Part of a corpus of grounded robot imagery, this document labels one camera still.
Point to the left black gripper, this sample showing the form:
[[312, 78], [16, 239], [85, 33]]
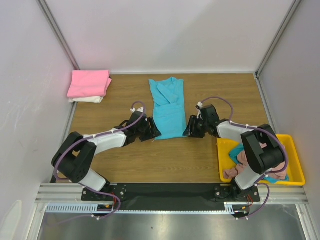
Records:
[[153, 132]]

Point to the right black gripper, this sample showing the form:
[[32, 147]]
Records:
[[196, 126]]

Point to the turquoise t shirt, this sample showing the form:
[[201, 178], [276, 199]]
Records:
[[236, 151], [169, 107]]

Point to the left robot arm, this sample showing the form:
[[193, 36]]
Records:
[[75, 156]]

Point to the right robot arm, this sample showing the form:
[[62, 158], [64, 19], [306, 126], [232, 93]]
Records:
[[264, 152]]

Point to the folded white t shirt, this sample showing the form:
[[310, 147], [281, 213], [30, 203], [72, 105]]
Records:
[[91, 99]]

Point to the folded pink t shirt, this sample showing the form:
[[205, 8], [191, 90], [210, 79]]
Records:
[[89, 83]]

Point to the dusty pink t shirt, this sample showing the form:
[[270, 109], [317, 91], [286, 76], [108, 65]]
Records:
[[237, 170]]

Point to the yellow plastic bin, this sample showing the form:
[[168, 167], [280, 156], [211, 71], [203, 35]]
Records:
[[294, 169]]

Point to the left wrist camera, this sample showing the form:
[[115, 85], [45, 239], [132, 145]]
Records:
[[137, 109]]

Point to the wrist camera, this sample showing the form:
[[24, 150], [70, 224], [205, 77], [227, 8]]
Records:
[[199, 107], [137, 109]]

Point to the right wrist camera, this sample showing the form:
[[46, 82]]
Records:
[[199, 107]]

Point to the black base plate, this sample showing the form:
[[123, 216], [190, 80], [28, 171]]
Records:
[[184, 194]]

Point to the white cable duct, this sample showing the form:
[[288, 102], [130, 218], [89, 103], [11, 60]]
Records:
[[103, 209]]

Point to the aluminium front rail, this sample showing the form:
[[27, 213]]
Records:
[[71, 193]]

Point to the right aluminium frame post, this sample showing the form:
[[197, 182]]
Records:
[[281, 30]]

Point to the aluminium frame post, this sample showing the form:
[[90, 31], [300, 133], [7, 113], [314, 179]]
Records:
[[281, 30], [48, 15]]

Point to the left aluminium frame post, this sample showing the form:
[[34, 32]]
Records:
[[48, 15]]

